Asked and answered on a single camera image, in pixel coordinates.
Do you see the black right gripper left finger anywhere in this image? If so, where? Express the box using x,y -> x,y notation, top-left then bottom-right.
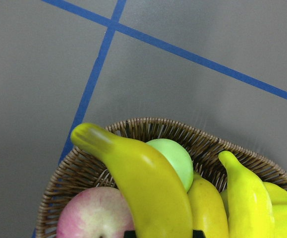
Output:
123,230 -> 136,238

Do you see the yellow banana basket right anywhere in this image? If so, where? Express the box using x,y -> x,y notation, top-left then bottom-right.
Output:
218,151 -> 275,238

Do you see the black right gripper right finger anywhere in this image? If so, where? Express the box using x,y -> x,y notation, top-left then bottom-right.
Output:
192,230 -> 205,238

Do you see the pink red apple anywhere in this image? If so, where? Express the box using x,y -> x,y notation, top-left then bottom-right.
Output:
56,186 -> 134,238

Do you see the yellow banana basket edge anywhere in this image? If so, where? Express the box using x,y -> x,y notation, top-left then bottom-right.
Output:
220,181 -> 287,238

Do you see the yellow banana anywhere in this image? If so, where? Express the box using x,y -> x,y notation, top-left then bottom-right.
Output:
187,172 -> 229,238
70,123 -> 193,238

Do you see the green apple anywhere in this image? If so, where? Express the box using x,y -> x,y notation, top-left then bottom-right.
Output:
146,138 -> 194,191

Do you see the brown wicker basket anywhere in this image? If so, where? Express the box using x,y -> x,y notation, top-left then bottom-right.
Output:
33,118 -> 287,238

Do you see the yellow banana in basket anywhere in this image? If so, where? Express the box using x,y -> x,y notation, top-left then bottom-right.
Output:
187,172 -> 229,238

